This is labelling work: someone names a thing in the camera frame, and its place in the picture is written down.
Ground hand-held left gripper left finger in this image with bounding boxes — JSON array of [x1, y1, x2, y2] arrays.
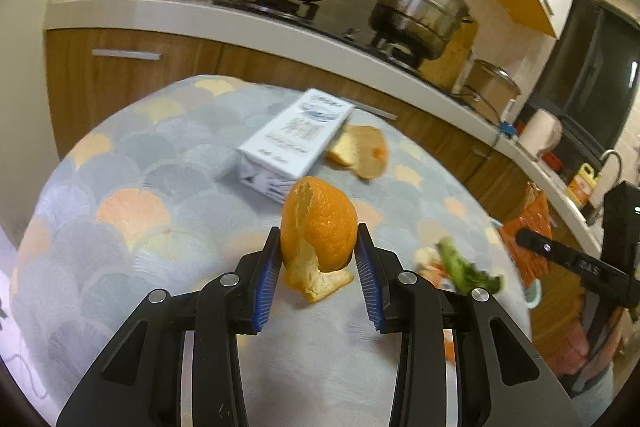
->
[[56, 226, 283, 427]]

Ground stainless steel steamer pot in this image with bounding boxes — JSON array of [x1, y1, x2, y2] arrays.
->
[[369, 0, 475, 60]]

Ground metal kitchen faucet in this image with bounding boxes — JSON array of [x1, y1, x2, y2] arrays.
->
[[587, 149, 623, 223]]

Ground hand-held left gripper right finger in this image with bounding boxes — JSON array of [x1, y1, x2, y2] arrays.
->
[[354, 223, 583, 427]]

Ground curled orange peel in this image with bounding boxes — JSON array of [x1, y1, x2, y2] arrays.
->
[[326, 125, 390, 180]]

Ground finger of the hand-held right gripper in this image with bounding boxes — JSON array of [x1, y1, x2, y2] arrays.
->
[[515, 228, 581, 270]]

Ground green lettuce leaf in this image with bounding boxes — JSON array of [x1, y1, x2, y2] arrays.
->
[[437, 237, 503, 297]]

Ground white milk carton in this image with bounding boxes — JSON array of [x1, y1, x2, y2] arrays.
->
[[235, 88, 356, 205]]

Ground yellow detergent bottle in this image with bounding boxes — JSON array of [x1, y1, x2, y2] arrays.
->
[[566, 163, 603, 208]]

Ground beige rice cooker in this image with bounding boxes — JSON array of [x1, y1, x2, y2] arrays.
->
[[452, 58, 522, 125]]

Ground wooden kitchen counter cabinets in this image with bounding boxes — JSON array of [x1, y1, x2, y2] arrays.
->
[[42, 0, 606, 333]]

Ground large orange peel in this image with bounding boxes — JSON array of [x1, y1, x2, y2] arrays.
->
[[280, 176, 359, 304]]

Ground white cable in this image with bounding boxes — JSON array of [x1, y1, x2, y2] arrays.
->
[[4, 351, 49, 399]]

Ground dark window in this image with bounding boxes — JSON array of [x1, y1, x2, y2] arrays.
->
[[525, 0, 640, 158]]

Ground person's right hand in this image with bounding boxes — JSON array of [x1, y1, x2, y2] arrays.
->
[[554, 297, 627, 380]]

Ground wooden cutting board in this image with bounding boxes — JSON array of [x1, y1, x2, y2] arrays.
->
[[417, 22, 478, 92]]

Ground white electric kettle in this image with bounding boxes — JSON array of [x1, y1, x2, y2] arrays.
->
[[516, 108, 563, 162]]

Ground orange snack bag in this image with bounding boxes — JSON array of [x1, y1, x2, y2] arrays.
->
[[500, 181, 553, 290]]

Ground black gas stove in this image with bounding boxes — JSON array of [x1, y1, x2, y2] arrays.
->
[[212, 0, 451, 82]]

